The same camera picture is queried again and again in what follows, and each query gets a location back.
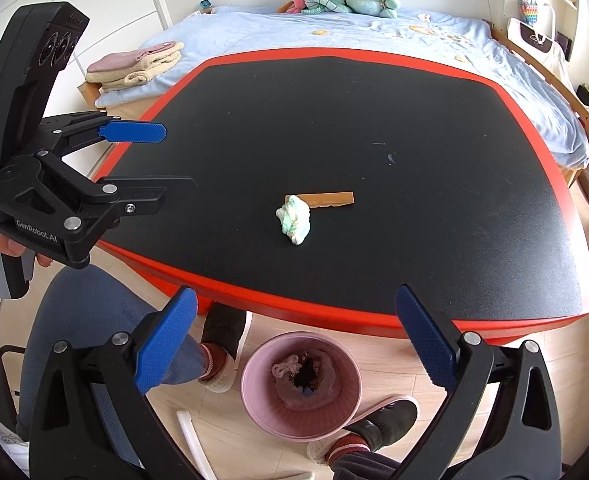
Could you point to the tan cardboard strip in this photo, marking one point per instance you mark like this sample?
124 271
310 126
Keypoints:
334 199

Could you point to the dark picture frame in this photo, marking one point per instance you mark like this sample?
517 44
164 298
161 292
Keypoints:
564 44

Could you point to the white balled sock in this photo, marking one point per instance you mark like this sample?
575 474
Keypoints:
284 366

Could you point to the pink folded towel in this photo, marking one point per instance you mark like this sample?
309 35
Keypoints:
134 57

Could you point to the small teal object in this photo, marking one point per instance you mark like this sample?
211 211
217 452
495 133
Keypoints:
205 4

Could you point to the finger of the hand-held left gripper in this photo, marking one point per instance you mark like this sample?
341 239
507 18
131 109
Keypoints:
144 196
134 132

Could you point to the pink trash bin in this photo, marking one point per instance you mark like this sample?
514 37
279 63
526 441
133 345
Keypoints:
259 400

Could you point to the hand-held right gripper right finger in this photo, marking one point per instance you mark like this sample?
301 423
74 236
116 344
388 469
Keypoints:
427 342

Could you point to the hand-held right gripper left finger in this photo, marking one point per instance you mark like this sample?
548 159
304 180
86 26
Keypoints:
167 345

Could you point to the rainbow hanging bag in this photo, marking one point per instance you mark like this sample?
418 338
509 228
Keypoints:
530 14

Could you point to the bed with blue sheet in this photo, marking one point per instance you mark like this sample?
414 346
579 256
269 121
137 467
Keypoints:
374 35

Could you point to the green white tissue wad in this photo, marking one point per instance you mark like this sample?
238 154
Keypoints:
294 220

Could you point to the person's leg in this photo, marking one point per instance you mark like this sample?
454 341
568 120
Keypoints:
364 467
84 320

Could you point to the person's left leg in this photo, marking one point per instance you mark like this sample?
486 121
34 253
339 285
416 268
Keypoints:
84 320

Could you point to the person's right leg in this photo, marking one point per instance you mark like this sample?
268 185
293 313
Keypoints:
364 467

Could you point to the folded towels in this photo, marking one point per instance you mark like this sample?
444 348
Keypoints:
129 77

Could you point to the white tote bag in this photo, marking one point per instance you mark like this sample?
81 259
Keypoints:
537 40

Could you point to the black slipper white sole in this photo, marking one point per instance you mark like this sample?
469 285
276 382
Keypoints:
384 417
224 340

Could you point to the white plastic tube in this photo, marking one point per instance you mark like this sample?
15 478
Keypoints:
192 440

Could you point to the green striped plush toy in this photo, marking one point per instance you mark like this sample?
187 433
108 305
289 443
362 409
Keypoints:
327 4

